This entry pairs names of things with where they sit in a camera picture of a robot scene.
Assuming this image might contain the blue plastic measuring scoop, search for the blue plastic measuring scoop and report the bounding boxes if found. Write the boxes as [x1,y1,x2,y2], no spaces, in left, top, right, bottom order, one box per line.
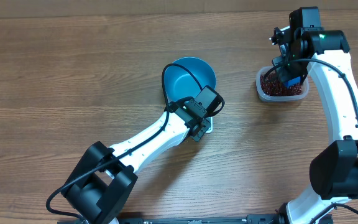
[283,77,301,88]

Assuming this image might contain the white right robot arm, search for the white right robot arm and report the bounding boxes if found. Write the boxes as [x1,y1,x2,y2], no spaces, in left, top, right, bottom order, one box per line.
[271,7,358,223]

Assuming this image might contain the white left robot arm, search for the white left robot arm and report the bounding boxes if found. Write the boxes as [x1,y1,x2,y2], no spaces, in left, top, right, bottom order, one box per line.
[61,86,224,223]

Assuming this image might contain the white digital kitchen scale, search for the white digital kitchen scale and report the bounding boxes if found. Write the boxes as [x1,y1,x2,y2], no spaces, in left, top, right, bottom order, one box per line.
[201,117,213,134]

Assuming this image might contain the teal plastic bowl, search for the teal plastic bowl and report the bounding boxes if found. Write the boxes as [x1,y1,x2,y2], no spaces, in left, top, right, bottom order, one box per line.
[164,57,216,102]

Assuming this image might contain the red adzuki beans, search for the red adzuki beans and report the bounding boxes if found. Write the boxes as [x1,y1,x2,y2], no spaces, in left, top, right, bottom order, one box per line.
[260,72,303,96]

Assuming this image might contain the clear plastic food container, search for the clear plastic food container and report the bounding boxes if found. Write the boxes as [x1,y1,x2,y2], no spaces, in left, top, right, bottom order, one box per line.
[255,66,310,103]

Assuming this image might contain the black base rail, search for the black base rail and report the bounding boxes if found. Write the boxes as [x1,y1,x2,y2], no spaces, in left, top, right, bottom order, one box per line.
[109,214,287,224]

